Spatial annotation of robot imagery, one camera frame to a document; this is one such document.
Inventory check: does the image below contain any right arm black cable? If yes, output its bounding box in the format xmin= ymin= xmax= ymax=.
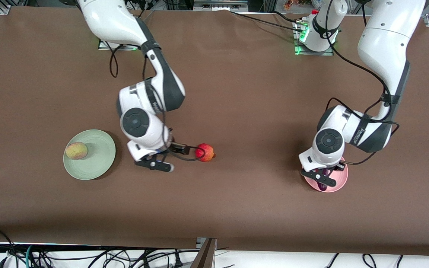
xmin=105 ymin=41 xmax=206 ymax=162

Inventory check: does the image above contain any grey metal crossbar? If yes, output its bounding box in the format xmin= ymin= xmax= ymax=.
xmin=193 ymin=0 xmax=249 ymax=12

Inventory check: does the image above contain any thin black table cable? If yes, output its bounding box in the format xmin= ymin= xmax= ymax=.
xmin=229 ymin=10 xmax=304 ymax=33

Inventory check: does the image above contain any yellow-red peach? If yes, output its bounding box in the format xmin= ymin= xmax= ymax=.
xmin=65 ymin=142 xmax=88 ymax=160

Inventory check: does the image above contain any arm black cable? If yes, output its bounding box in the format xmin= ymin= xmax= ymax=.
xmin=105 ymin=41 xmax=206 ymax=162
xmin=326 ymin=0 xmax=401 ymax=166

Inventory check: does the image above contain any brown wooden post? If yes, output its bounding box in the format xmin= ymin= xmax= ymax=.
xmin=190 ymin=238 xmax=217 ymax=268

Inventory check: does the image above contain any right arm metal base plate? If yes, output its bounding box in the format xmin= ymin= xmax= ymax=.
xmin=98 ymin=39 xmax=140 ymax=51

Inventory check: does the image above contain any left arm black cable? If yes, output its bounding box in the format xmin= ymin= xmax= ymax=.
xmin=326 ymin=0 xmax=401 ymax=166

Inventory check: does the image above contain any brown table cover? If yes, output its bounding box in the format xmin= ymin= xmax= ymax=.
xmin=0 ymin=6 xmax=429 ymax=256

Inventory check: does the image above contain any long purple eggplant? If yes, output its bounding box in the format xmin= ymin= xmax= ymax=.
xmin=316 ymin=169 xmax=330 ymax=191

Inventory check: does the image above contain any black floor cable with plug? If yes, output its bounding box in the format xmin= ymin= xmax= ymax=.
xmin=170 ymin=251 xmax=185 ymax=268

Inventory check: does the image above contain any pale green round plate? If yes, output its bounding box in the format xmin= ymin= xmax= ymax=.
xmin=63 ymin=129 xmax=117 ymax=181

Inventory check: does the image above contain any red pomegranate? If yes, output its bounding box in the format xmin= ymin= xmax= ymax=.
xmin=195 ymin=143 xmax=216 ymax=163

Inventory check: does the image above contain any pink round plate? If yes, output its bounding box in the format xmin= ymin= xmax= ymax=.
xmin=304 ymin=156 xmax=349 ymax=193

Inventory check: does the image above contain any teal floor cable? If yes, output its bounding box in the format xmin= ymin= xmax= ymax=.
xmin=25 ymin=245 xmax=35 ymax=268

